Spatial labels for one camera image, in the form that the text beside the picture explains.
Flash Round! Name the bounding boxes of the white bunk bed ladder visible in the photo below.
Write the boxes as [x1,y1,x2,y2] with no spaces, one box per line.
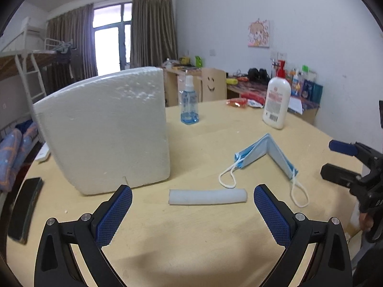
[14,52,47,105]

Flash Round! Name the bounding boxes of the white foam box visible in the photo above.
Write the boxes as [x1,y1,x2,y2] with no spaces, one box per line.
[32,66,171,197]

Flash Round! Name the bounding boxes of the blue plaid quilt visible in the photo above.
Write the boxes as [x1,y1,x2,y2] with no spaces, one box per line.
[0,120,39,192]

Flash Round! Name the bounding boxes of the blue spray bottle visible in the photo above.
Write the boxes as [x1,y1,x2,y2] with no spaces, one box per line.
[180,75,199,124]

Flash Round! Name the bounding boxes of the blue carton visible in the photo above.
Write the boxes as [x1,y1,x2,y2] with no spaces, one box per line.
[302,81,324,102]

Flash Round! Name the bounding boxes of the black phone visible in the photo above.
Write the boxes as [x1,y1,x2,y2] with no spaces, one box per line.
[7,177,44,244]

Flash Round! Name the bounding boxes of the black bag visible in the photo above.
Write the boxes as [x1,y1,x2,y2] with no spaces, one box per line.
[248,68,271,83]

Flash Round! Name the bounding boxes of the glass balcony door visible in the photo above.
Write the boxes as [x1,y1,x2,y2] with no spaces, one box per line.
[93,2,133,77]

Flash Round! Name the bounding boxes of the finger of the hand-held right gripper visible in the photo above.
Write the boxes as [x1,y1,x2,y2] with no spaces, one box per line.
[320,163,362,190]
[328,140,383,168]

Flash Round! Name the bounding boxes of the white remote control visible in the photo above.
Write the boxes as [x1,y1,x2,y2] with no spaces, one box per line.
[35,142,51,162]

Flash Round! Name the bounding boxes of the brown curtain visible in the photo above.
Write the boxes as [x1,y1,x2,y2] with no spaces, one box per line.
[130,0,179,69]
[46,4,99,81]

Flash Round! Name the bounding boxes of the dark hanging clothes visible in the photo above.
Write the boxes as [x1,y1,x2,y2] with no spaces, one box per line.
[55,43,80,66]

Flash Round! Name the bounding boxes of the person's right hand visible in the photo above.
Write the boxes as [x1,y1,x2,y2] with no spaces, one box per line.
[360,213,373,231]

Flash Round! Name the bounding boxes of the white metal bunk bed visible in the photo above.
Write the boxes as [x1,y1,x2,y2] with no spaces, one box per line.
[0,49,48,204]
[43,37,75,75]

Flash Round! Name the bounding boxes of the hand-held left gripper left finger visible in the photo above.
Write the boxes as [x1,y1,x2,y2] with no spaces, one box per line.
[34,184,133,287]

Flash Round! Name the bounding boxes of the wooden desk with drawers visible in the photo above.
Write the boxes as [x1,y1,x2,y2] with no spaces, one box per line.
[163,66,204,106]

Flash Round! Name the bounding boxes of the wooden chair with smiley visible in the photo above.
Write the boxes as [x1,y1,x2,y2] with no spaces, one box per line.
[201,68,227,102]

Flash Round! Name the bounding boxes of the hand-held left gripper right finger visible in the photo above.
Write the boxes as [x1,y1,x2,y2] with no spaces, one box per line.
[254,184,353,287]

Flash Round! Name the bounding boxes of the white foam tube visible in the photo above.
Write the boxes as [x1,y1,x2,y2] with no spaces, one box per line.
[168,188,248,206]

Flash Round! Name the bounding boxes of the white air conditioner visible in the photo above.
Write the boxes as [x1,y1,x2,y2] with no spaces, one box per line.
[20,16,48,36]

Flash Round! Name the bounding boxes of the white lotion pump bottle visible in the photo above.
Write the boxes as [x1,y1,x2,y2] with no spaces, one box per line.
[262,60,292,130]

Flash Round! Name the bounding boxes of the pink cartoon wall poster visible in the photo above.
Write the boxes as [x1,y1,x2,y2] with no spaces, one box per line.
[248,19,270,48]

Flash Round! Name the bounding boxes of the person's dark clothing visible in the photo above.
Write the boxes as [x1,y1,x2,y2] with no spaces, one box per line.
[353,242,383,287]

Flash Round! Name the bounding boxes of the blue face mask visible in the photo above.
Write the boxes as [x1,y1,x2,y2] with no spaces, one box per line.
[218,133,310,208]

